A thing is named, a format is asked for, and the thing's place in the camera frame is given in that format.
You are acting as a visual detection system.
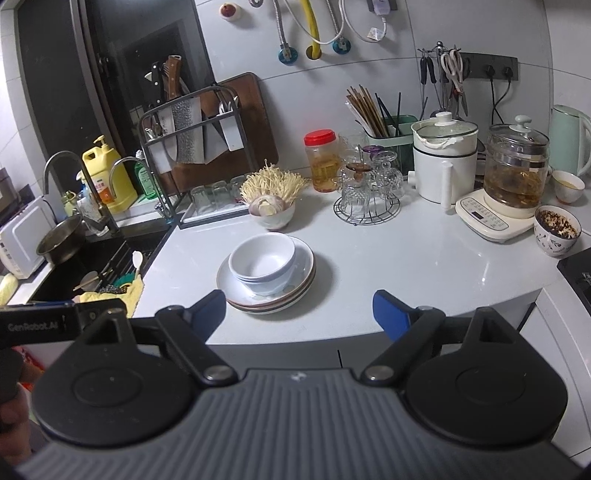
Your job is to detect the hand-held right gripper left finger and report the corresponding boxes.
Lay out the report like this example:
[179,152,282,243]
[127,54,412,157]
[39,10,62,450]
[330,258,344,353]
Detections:
[87,290,238,387]

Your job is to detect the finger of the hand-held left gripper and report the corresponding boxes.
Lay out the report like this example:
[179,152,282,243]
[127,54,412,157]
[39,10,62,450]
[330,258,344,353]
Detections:
[76,298,127,331]

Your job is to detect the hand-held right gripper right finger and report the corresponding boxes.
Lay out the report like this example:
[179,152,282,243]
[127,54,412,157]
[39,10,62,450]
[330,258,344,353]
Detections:
[360,290,513,387]

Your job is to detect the pale blue bowl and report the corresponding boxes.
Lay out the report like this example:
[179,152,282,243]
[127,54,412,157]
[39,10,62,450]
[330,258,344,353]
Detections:
[237,260,297,298]
[234,269,293,285]

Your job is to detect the white plate grey floral print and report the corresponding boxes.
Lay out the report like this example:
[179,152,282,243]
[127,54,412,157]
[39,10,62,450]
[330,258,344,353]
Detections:
[217,236,316,306]
[224,272,317,311]

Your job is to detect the small white bowl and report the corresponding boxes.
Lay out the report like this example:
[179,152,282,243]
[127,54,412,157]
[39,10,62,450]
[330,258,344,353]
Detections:
[228,234,296,280]

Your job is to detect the person's left hand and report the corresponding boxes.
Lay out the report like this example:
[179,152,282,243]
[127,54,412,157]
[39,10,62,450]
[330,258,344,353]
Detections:
[0,397,31,462]

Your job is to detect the yellow cloth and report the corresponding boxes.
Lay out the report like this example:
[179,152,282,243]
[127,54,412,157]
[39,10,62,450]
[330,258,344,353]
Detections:
[76,277,147,319]

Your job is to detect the black sink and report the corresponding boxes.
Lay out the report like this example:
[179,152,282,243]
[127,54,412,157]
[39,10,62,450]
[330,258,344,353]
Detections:
[28,225,174,306]

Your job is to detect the steel pot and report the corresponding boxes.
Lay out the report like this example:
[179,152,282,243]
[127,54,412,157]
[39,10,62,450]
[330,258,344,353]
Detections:
[36,215,89,267]

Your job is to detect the white countertop appliance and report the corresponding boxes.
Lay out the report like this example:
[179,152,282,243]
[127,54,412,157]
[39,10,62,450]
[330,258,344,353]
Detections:
[0,196,59,280]

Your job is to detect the white drain tray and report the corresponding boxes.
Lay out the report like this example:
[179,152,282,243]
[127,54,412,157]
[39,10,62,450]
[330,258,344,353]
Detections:
[178,198,253,230]

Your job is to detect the bronze faucet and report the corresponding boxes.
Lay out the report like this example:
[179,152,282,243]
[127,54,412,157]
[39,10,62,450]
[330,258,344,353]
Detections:
[44,151,123,239]

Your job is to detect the white bowl of vegetables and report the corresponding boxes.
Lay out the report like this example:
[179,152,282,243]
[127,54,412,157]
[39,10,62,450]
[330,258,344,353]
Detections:
[249,203,297,232]

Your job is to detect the halved purple onion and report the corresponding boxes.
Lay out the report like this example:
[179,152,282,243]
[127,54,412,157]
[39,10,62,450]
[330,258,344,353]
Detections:
[248,195,284,217]

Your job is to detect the yellow detergent bottle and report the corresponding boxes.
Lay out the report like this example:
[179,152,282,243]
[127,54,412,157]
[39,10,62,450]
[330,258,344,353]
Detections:
[82,135,138,214]

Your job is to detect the chrome faucet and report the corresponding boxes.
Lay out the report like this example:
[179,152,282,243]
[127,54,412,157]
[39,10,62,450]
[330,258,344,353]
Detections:
[109,157,179,225]

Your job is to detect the green dish soap bottle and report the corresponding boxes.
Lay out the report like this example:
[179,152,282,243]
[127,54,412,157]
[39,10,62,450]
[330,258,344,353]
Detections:
[134,161,163,200]

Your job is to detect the white electric pot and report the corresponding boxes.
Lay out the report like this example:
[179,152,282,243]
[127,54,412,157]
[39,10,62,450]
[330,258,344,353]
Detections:
[407,112,479,211]

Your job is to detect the black knife rack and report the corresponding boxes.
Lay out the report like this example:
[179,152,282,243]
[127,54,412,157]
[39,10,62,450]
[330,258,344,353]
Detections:
[140,83,257,230]

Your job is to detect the white cutlery holder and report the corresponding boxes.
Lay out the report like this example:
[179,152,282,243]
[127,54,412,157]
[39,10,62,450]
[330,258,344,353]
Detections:
[220,113,245,151]
[150,142,174,175]

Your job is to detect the red-lidded plastic jar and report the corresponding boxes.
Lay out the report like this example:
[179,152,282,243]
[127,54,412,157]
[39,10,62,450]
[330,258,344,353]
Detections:
[304,130,342,194]

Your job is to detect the green utensil holder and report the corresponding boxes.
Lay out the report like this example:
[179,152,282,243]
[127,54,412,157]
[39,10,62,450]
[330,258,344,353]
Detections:
[365,114,419,172]

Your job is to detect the grey kitchen knife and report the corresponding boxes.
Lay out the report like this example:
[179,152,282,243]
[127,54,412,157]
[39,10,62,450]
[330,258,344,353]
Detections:
[200,117,232,165]

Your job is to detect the patterned bowl of grains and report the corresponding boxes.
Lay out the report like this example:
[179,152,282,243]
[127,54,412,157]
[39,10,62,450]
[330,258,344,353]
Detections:
[534,205,583,258]

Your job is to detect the glass kettle on cream base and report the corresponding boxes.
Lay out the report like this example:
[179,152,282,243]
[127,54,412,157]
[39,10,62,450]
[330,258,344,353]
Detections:
[455,115,553,244]

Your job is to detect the patterned cleaver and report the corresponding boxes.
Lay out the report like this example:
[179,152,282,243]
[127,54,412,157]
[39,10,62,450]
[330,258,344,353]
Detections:
[156,97,206,166]

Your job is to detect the wooden cutting board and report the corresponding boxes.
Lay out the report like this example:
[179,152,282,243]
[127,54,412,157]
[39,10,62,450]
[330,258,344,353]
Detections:
[170,72,280,195]

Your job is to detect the black cooking utensils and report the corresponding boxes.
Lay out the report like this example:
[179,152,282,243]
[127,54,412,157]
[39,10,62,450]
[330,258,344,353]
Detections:
[375,92,403,138]

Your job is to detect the bundle of wooden chopsticks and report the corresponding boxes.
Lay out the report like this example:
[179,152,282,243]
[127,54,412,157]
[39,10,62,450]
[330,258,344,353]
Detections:
[346,84,389,138]

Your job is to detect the small white cup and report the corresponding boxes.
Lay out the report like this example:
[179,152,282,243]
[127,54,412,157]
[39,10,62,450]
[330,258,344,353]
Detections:
[553,170,586,206]

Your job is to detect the hanging utensil rack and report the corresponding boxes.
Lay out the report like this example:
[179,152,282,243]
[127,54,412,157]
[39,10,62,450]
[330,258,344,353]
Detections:
[417,41,470,121]

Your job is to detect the pale green electric kettle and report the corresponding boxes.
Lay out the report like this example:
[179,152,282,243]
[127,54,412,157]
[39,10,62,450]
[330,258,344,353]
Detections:
[549,104,591,179]

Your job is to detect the scissors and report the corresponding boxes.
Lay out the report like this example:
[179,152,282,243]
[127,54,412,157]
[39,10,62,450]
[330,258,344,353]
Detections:
[440,49,465,94]

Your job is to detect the wire glass rack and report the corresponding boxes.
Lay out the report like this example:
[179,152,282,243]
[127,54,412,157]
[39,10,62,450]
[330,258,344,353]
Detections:
[333,193,400,226]

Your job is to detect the wire rack of glasses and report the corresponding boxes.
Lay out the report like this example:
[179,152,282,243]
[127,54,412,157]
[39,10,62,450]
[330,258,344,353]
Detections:
[338,133,406,216]

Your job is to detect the wooden-handled knives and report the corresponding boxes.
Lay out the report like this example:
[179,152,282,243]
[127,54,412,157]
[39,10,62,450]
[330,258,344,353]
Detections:
[143,55,184,105]

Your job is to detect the dark wall outlet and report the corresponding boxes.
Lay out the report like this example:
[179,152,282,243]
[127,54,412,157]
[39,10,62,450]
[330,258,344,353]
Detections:
[458,52,519,84]

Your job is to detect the white power cable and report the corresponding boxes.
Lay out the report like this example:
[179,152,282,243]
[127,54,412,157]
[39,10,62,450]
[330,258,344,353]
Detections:
[339,0,389,45]

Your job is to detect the yellow hose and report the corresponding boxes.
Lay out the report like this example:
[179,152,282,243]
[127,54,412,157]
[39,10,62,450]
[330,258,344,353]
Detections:
[300,0,323,61]

